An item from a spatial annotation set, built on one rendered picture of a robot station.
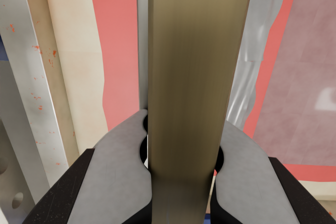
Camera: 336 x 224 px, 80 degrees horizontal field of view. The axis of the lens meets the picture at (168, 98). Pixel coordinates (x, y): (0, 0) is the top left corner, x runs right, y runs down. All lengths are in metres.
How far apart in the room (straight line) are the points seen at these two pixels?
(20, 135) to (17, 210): 1.52
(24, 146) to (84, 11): 1.75
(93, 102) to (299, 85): 0.28
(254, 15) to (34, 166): 1.98
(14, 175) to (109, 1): 0.27
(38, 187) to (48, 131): 1.95
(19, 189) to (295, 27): 0.43
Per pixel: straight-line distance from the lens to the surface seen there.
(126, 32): 0.26
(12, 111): 1.80
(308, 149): 0.39
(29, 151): 1.98
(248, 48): 0.26
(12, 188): 0.37
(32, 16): 0.26
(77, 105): 0.31
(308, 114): 0.35
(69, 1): 0.27
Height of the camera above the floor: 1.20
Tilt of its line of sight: 63 degrees down
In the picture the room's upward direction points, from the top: 178 degrees counter-clockwise
